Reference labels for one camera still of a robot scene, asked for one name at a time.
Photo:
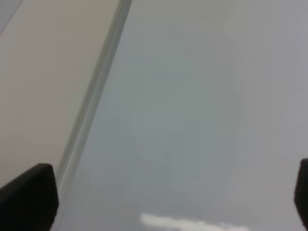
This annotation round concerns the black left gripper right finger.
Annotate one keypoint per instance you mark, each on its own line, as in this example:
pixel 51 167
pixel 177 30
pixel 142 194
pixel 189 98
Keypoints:
pixel 301 192

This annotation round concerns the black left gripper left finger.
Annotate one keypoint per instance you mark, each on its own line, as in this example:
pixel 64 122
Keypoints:
pixel 30 201

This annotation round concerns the white board with aluminium frame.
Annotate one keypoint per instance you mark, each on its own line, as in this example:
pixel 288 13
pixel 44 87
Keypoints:
pixel 202 122

